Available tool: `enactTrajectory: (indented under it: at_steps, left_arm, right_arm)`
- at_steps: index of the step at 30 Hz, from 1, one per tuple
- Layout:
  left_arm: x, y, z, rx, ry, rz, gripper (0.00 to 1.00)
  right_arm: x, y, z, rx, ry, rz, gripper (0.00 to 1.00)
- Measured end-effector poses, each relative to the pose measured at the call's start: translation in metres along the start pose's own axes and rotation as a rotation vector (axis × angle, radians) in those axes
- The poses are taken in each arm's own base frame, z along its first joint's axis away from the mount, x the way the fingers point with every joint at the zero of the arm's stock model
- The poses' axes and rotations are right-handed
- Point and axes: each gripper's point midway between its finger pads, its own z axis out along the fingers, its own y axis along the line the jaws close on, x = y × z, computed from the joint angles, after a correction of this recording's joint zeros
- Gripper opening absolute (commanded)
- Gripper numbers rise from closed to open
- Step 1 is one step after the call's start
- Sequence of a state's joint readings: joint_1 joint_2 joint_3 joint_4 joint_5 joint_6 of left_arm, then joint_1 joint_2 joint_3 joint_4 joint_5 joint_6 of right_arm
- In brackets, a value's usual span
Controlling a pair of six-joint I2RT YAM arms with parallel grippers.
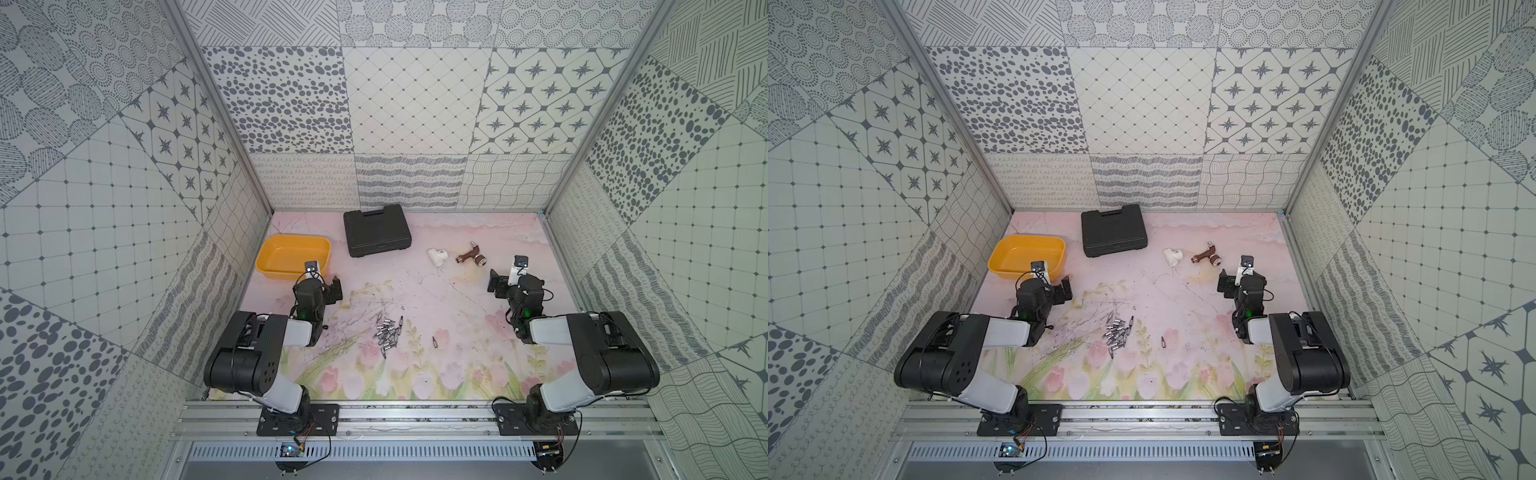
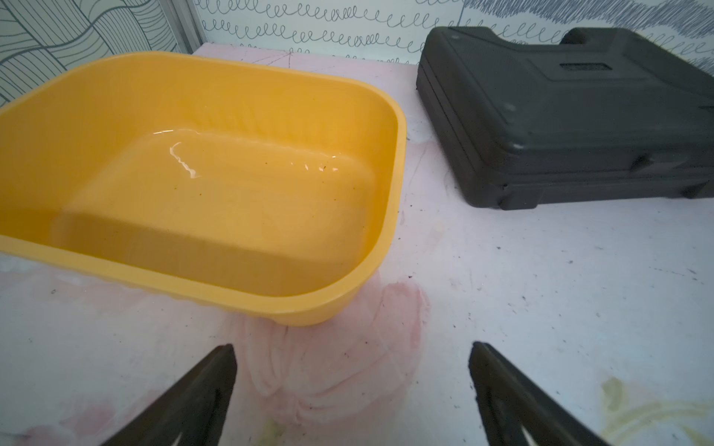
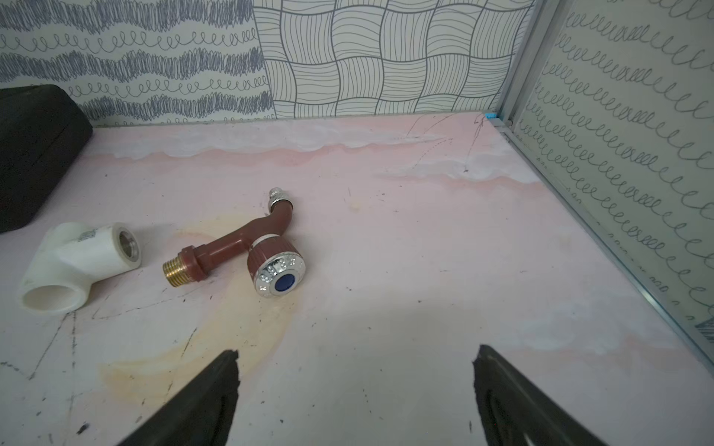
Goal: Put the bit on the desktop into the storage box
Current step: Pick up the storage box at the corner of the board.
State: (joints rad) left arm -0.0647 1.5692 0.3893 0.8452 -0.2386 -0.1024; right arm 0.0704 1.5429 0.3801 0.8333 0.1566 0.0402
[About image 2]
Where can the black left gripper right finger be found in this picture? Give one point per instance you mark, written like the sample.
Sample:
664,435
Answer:
514,410

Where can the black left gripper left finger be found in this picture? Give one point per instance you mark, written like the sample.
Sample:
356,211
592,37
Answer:
192,412

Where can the black plastic tool case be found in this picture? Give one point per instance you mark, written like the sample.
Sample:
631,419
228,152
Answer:
603,115

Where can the yellow plastic storage box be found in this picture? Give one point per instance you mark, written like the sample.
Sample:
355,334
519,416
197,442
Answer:
259,189

